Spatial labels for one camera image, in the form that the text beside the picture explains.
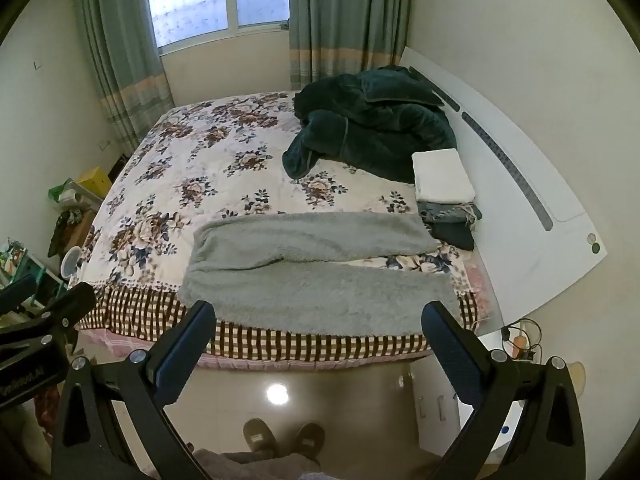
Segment grey fleece pants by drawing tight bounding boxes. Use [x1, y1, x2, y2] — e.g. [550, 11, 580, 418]
[178, 212, 459, 336]

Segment teal white shelf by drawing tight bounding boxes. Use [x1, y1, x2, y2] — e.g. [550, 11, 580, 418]
[1, 238, 67, 318]

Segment white waste bin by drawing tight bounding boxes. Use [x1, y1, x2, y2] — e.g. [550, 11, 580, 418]
[60, 246, 82, 280]

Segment white nightstand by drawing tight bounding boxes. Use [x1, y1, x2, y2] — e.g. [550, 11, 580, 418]
[410, 323, 529, 456]

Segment brown cardboard box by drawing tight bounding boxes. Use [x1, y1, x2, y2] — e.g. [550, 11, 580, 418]
[47, 208, 96, 258]

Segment left grey slipper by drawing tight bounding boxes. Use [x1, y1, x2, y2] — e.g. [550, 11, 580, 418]
[243, 418, 278, 458]

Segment grey slipper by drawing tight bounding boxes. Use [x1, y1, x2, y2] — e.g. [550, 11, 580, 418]
[291, 422, 326, 465]
[243, 418, 278, 458]

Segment yellow box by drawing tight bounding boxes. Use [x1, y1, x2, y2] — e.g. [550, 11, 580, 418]
[75, 167, 112, 200]

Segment white headboard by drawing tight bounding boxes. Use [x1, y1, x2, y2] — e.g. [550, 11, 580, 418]
[401, 48, 608, 324]

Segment right grey slipper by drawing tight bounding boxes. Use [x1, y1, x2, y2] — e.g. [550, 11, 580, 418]
[291, 422, 326, 465]

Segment dark folded clothes stack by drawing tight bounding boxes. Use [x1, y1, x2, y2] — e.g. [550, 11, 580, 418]
[418, 202, 483, 252]

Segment left green curtain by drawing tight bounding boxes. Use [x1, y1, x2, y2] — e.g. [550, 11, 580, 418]
[74, 0, 174, 155]

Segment green curtain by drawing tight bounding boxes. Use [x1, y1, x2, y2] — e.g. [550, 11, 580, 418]
[288, 0, 411, 89]
[74, 0, 174, 155]

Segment dark green fleece robe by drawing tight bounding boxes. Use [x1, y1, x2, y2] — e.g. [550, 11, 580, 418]
[282, 65, 457, 183]

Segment right green curtain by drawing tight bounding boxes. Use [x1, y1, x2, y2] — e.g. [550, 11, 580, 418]
[288, 0, 411, 89]

